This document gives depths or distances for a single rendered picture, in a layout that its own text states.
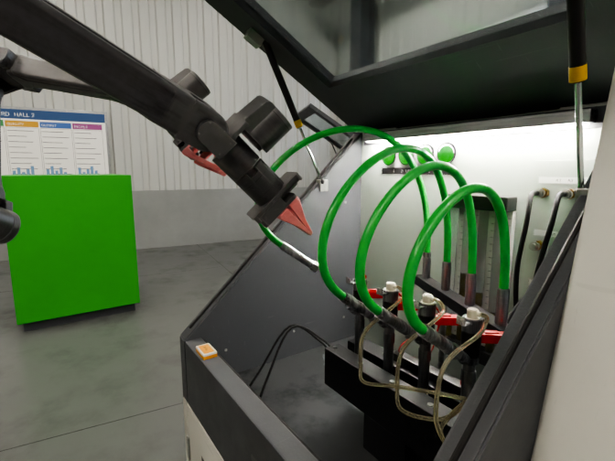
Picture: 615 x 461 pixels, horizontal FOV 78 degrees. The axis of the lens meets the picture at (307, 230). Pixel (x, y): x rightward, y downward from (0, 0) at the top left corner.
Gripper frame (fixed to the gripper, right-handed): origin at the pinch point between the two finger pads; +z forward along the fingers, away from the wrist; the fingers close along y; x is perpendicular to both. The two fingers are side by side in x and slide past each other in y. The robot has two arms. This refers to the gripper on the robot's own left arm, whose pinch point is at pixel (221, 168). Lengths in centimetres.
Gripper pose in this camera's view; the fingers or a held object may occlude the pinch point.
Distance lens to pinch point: 82.9
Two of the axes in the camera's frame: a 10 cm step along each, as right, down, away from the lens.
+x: -7.2, 6.9, -0.3
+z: 6.9, 7.2, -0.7
